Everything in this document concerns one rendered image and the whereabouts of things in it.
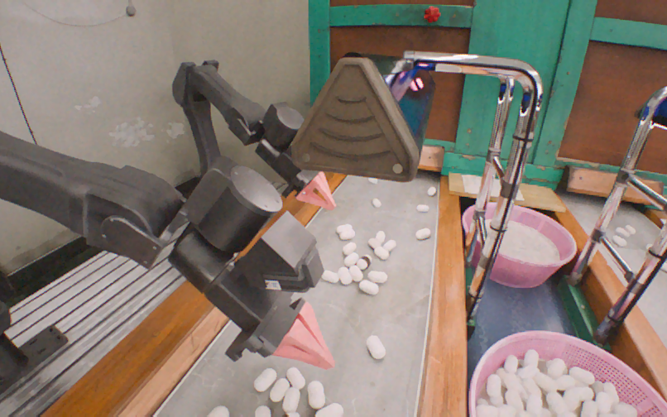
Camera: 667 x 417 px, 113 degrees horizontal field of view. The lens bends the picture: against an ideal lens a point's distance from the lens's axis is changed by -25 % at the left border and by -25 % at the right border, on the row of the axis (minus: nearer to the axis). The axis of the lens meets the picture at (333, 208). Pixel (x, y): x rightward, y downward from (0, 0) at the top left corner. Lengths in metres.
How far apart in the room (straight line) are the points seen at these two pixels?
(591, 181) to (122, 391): 1.16
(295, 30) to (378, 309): 1.80
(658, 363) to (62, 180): 0.75
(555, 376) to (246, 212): 0.47
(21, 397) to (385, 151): 0.67
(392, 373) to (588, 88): 0.91
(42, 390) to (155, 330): 0.26
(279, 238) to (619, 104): 1.02
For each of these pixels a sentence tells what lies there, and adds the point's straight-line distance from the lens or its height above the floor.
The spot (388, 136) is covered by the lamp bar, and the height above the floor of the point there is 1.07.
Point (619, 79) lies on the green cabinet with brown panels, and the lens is 1.08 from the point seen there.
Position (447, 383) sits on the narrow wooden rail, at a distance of 0.41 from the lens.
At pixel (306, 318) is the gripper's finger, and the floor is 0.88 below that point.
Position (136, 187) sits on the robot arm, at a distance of 0.30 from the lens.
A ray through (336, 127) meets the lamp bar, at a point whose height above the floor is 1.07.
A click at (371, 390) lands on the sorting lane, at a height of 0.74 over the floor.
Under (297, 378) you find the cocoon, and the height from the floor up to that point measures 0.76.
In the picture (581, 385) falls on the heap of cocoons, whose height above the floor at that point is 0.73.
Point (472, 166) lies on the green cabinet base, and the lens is 1.00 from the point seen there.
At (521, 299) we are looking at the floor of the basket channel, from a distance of 0.71.
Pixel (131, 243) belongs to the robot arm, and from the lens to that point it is 0.29.
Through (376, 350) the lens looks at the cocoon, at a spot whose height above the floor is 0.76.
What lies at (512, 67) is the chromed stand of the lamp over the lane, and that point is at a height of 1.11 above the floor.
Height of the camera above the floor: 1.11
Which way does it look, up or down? 29 degrees down
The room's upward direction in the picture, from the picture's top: straight up
